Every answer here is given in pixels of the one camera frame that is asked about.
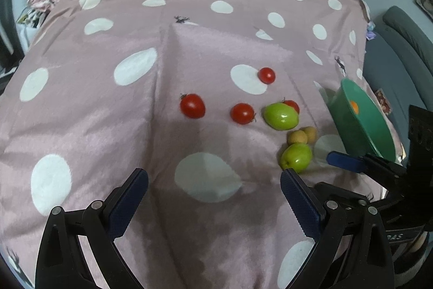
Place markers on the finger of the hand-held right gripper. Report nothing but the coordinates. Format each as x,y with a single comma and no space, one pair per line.
343,160
345,196

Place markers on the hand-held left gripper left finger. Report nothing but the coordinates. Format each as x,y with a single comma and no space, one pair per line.
127,204

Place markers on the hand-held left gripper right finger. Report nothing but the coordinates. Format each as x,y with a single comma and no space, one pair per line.
302,204

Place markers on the small yellow loquat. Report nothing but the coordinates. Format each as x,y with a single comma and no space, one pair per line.
311,134
297,137

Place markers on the green plastic bowl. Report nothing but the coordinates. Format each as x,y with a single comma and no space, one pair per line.
368,126

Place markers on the green jujube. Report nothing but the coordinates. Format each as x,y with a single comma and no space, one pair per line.
280,116
297,157

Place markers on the orange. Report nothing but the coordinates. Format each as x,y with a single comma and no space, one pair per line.
354,106

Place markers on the red cherry tomato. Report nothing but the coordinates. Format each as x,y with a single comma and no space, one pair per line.
192,106
293,104
242,113
267,75

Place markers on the red patterned packet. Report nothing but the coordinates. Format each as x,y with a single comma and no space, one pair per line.
382,101

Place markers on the pink polka-dot blanket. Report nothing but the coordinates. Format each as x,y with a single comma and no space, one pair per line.
101,106

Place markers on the grey sofa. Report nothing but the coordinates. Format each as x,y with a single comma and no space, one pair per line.
406,48

